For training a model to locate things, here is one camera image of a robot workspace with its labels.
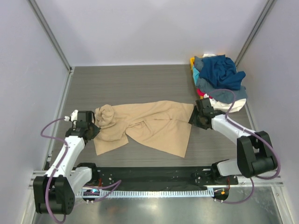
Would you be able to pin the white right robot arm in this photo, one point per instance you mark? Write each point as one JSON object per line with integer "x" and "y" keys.
{"x": 255, "y": 156}

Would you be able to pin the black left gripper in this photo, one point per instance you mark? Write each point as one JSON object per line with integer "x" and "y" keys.
{"x": 89, "y": 130}

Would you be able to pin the beige t-shirt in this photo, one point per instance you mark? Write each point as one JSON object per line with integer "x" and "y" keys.
{"x": 161, "y": 125}

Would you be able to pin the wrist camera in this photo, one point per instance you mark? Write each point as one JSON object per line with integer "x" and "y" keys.
{"x": 80, "y": 118}
{"x": 204, "y": 106}

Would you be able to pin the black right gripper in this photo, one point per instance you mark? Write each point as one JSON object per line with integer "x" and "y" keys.
{"x": 198, "y": 118}

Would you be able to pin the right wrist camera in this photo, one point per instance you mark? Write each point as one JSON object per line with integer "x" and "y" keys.
{"x": 204, "y": 106}

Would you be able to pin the grey-blue t-shirt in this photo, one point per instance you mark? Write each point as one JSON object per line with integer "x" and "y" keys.
{"x": 223, "y": 95}

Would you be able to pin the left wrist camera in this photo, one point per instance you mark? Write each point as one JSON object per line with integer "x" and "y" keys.
{"x": 80, "y": 118}

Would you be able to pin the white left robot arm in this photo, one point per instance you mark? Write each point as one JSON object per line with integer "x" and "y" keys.
{"x": 55, "y": 191}

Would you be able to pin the aluminium frame rail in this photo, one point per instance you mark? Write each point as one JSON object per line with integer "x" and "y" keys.
{"x": 242, "y": 181}

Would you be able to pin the pink red t-shirt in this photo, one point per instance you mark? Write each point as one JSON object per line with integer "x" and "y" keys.
{"x": 202, "y": 94}

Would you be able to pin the dark blue t-shirt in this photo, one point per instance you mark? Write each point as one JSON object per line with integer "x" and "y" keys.
{"x": 220, "y": 71}

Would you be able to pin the cyan t-shirt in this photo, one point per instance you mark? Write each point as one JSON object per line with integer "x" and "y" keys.
{"x": 195, "y": 74}

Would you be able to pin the yellow plastic bin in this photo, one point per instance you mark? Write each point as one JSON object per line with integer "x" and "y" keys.
{"x": 192, "y": 60}

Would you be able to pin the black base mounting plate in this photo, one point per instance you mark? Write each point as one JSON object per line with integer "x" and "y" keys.
{"x": 158, "y": 178}

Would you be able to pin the slotted cable duct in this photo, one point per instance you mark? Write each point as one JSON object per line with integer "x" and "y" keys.
{"x": 92, "y": 193}

